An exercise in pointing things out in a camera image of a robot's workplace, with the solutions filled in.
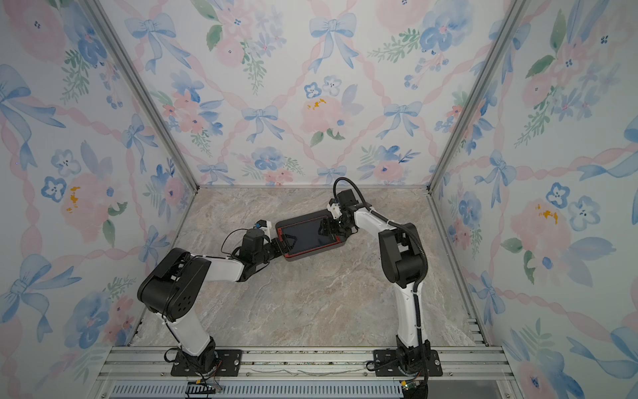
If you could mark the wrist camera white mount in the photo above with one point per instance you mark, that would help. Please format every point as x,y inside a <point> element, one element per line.
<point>265,226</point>
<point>335,209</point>

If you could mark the left aluminium corner post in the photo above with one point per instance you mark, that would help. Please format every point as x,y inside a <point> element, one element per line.
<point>97,16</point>

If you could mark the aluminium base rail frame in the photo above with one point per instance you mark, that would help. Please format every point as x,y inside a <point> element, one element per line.
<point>469,372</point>

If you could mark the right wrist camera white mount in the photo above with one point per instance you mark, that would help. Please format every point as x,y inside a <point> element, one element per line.
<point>335,209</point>

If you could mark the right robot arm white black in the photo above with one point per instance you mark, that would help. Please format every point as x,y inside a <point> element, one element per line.
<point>405,265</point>

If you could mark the right aluminium corner post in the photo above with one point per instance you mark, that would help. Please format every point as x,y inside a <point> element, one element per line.
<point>510,24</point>

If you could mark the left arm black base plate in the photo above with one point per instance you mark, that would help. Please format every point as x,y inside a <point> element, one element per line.
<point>214,363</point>

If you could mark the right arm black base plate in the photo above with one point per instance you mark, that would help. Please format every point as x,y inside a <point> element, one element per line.
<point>394,362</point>

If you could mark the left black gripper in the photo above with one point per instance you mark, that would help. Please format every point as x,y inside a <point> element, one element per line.
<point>280,250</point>

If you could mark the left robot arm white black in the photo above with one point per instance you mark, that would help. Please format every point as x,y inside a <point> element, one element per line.
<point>171,289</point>

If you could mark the grey slotted cable duct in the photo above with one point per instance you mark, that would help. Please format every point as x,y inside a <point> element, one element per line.
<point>259,389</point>

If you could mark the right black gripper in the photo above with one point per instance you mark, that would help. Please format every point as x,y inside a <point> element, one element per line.
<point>341,219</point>

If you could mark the dark grey storage box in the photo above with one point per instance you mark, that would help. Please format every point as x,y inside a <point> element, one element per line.
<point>311,254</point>

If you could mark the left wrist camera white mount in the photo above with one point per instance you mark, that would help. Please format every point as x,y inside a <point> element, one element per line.
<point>265,226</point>

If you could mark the aluminium corner post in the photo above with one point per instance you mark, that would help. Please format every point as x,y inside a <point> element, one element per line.
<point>510,24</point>
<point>97,16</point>

